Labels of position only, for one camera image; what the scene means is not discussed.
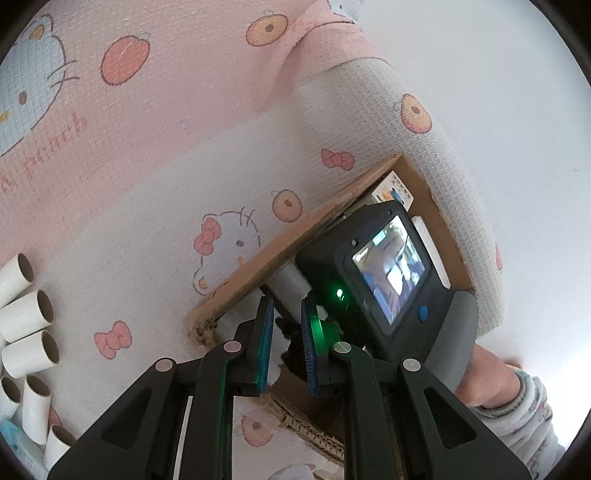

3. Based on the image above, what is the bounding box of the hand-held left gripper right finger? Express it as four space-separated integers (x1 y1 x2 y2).
300 295 532 480

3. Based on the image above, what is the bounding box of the pile of white paper tubes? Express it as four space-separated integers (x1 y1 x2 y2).
0 253 77 472

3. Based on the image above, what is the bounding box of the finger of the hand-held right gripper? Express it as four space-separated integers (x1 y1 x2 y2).
276 316 304 370

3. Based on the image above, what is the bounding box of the green white carton pack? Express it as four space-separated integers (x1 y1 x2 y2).
372 171 414 208

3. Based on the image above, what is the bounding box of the light blue tissue packet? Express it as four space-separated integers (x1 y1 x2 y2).
0 418 47 480

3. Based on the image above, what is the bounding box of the pink cartoon printed blanket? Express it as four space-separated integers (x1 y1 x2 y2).
0 0 509 480

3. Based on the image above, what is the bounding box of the brown cardboard box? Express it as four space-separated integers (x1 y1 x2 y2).
185 154 476 464

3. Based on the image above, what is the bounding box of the white cardboard roll core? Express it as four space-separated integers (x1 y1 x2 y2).
270 263 310 324
218 295 262 343

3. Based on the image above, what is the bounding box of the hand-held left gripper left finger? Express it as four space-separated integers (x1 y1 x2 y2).
46 295 275 480

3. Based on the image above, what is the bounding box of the person's right forearm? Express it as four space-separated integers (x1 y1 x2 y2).
455 344 568 467

